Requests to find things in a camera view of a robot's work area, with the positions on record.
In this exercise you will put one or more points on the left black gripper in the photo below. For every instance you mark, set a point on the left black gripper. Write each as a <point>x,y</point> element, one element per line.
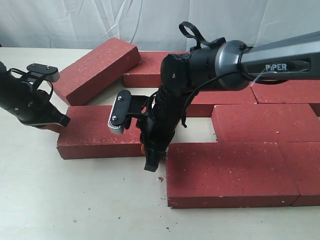
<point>30,105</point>

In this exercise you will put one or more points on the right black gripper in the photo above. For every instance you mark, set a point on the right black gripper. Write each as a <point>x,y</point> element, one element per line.
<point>157,127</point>

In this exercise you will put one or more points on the long red brick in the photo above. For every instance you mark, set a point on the long red brick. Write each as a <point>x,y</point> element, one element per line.
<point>87,135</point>

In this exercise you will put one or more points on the large red brick front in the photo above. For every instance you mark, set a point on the large red brick front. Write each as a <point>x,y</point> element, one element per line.
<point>228,175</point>

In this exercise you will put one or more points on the red brick back row left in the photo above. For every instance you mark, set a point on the red brick back row left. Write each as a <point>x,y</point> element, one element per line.
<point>147,73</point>

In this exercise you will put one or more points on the red brick third row right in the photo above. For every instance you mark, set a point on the red brick third row right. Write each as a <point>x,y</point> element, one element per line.
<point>280,122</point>

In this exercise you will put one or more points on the red brick front right edge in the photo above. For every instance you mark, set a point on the red brick front right edge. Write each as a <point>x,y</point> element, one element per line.
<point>303,162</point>

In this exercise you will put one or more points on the red brick second row right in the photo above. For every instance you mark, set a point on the red brick second row right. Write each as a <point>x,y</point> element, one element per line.
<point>291,92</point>

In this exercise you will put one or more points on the white fabric backdrop curtain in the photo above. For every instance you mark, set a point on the white fabric backdrop curtain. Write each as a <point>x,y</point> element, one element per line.
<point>152,25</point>

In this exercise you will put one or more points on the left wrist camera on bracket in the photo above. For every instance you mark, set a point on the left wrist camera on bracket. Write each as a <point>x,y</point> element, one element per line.
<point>37,73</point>

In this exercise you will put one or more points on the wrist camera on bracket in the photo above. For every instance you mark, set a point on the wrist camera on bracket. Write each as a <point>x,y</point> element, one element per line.
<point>37,73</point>
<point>125,107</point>

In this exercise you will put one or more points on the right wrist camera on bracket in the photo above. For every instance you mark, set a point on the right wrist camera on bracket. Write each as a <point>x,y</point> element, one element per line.
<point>125,107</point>

